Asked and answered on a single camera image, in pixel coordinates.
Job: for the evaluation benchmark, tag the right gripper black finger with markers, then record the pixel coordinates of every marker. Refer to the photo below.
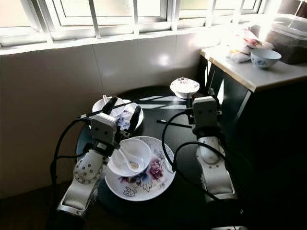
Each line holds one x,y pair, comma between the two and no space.
190,102
213,93

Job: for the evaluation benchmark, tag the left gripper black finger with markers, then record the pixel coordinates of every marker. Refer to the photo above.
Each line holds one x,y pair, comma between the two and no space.
134,120
110,106

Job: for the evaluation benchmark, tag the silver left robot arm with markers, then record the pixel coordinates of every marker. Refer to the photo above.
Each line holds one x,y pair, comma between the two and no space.
88,167

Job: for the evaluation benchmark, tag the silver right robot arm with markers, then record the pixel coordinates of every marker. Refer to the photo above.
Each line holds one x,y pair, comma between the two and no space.
211,165

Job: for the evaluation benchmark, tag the white floral plate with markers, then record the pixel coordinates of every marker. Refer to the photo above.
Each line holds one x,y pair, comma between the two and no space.
141,117
153,187

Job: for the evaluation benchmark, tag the white ceramic spoon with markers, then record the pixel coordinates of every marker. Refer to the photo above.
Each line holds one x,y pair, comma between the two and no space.
105,98
134,165

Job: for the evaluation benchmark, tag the small floral bowl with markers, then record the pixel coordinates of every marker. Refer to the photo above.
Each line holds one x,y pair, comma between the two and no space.
184,87

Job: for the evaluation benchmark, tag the black round table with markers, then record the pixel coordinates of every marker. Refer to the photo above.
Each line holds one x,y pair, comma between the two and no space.
160,115

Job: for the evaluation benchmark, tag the white printed snack packet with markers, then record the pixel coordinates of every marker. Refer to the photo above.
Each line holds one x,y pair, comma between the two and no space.
252,40
239,55

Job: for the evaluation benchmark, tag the black side table beige top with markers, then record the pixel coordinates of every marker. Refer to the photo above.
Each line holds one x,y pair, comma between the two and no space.
264,76

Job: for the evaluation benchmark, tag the blue patterned white bowl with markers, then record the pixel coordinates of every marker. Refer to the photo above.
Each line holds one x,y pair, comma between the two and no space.
265,58

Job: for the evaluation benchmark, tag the clear lidded plastic container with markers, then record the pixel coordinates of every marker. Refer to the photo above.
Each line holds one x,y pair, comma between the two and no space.
288,45

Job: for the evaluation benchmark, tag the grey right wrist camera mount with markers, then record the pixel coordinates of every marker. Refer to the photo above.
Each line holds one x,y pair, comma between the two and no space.
205,112

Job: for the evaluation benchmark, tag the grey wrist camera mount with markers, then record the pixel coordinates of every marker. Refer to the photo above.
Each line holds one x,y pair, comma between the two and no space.
104,128
205,112

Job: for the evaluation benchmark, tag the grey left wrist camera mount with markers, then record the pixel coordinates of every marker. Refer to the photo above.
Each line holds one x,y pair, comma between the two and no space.
104,128

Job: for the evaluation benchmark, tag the white window frame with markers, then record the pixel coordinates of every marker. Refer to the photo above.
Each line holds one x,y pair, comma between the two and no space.
96,19

